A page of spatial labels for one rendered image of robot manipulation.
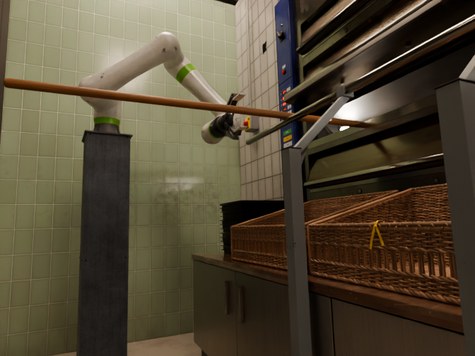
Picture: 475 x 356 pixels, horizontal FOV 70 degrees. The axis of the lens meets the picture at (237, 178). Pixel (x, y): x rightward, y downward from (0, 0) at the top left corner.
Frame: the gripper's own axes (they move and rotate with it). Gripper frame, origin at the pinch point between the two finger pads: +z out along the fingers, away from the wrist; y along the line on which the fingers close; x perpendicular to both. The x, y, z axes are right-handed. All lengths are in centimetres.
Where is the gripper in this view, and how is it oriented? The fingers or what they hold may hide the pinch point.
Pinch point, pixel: (242, 111)
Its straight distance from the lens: 138.2
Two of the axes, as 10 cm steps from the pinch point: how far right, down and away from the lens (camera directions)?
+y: 0.3, 9.9, -1.4
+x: -9.1, -0.3, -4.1
